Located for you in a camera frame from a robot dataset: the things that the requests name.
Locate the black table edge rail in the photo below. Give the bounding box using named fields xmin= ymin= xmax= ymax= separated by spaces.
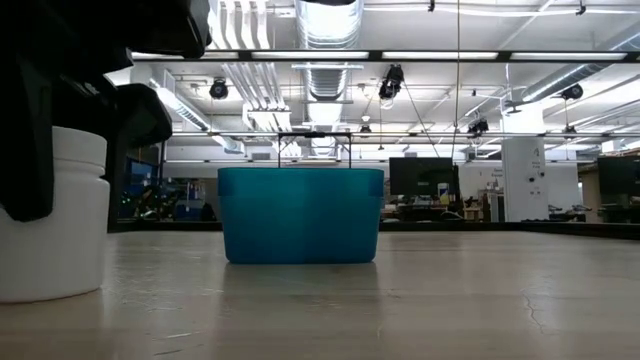
xmin=107 ymin=220 xmax=640 ymax=240

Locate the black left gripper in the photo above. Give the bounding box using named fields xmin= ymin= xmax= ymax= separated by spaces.
xmin=0 ymin=0 xmax=212 ymax=233

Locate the white square pillar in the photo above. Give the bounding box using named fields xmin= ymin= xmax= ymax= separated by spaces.
xmin=501 ymin=137 xmax=550 ymax=223

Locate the white plastic pill bottle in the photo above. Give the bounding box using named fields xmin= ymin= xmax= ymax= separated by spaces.
xmin=0 ymin=125 xmax=112 ymax=305

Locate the black computer monitor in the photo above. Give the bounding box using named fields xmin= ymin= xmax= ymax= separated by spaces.
xmin=389 ymin=157 xmax=460 ymax=197
xmin=597 ymin=155 xmax=640 ymax=197

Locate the blue plastic basket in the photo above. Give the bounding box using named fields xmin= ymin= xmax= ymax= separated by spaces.
xmin=217 ymin=167 xmax=386 ymax=265

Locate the black frame bar with lights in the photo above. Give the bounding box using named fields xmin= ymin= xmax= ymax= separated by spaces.
xmin=130 ymin=49 xmax=640 ymax=64

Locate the thin hanging cable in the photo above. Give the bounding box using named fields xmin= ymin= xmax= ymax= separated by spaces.
xmin=451 ymin=0 xmax=462 ymax=159

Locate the silver ventilation duct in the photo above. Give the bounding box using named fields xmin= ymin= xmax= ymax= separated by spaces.
xmin=294 ymin=0 xmax=365 ymax=101

